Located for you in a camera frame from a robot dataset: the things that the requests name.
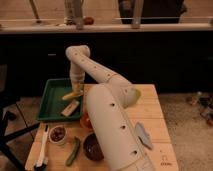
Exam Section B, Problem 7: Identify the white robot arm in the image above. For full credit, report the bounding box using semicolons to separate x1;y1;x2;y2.
66;45;155;171

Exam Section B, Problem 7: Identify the beige block in tray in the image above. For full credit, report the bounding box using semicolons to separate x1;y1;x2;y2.
61;99;80;117

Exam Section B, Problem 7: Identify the green plastic tray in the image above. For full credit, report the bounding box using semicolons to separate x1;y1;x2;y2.
37;78;83;122

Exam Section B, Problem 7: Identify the orange bowl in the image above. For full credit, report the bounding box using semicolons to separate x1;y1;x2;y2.
80;109;92;130

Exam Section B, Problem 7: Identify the white cup with food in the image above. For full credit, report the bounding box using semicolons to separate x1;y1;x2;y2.
49;126;67;145

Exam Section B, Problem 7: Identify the dark brown bowl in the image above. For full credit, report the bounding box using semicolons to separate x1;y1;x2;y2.
83;133;104;161

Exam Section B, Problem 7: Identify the red object on counter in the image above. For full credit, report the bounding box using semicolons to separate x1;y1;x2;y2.
83;17;94;25

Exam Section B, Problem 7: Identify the green cucumber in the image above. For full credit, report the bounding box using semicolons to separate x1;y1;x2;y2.
65;137;81;166

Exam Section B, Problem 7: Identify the black chair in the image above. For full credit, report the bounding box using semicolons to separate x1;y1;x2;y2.
0;89;40;171

